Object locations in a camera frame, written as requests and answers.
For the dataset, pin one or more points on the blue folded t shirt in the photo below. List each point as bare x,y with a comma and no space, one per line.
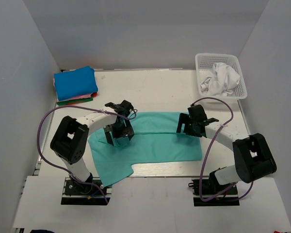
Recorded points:
79,82

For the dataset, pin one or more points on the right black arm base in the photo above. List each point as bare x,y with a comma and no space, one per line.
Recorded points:
227,198

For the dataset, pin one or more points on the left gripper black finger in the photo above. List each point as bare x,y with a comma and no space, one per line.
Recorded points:
129,132
108,134

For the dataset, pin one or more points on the pink folded t shirt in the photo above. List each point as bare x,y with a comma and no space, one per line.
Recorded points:
73,98

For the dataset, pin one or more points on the white plastic basket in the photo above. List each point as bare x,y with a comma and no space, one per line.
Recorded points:
203,65

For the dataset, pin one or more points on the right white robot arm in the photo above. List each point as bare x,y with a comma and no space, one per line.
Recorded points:
252,156

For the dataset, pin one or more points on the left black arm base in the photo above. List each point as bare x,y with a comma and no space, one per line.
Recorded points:
85,195

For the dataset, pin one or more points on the teal t shirt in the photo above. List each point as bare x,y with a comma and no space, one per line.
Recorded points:
155,140

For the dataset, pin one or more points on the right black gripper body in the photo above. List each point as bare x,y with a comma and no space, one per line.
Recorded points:
190,129

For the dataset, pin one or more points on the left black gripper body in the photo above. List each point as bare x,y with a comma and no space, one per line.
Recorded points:
120,129

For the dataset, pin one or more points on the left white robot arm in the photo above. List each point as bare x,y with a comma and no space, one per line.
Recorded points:
70,139

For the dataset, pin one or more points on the white t shirt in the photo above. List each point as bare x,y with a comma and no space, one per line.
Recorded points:
221,82

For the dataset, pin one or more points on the green folded t shirt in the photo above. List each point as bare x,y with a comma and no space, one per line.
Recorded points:
71,102

